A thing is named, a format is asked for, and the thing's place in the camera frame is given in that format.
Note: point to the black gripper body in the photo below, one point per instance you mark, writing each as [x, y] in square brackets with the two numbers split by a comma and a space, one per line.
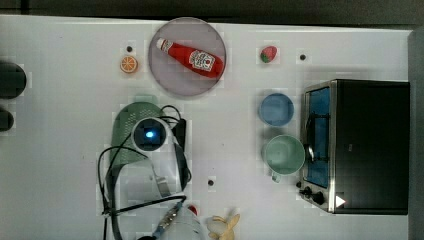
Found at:
[179, 131]

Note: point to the green plastic strainer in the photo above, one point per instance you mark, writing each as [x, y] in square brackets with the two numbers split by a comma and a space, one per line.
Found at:
[123, 126]

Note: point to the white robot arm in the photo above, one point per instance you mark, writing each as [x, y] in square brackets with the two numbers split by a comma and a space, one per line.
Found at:
[149, 167]

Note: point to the red ketchup bottle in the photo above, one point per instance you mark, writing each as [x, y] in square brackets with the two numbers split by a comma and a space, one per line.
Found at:
[199, 61]

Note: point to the strawberry toy near banana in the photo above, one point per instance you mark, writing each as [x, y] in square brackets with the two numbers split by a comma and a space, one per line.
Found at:
[193, 209]

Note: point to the orange slice toy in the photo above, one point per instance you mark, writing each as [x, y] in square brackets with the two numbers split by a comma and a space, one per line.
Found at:
[129, 64]

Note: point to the grey round plate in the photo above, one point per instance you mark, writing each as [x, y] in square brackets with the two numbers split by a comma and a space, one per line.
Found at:
[172, 76]

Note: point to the blue bowl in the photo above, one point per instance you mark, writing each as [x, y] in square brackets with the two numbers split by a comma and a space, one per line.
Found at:
[276, 110]

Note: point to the banana peel toy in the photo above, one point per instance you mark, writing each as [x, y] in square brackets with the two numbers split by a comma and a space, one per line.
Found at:
[222, 229]

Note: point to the green mug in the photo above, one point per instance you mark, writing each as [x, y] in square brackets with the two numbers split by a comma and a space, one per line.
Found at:
[284, 155]

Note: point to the strawberry toy near plate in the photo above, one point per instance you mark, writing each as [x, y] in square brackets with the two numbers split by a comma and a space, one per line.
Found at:
[268, 54]

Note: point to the small black round object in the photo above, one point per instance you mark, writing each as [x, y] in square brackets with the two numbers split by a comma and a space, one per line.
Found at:
[6, 120]

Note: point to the black toaster oven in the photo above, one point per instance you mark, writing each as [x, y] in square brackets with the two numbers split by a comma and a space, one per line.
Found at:
[356, 136]

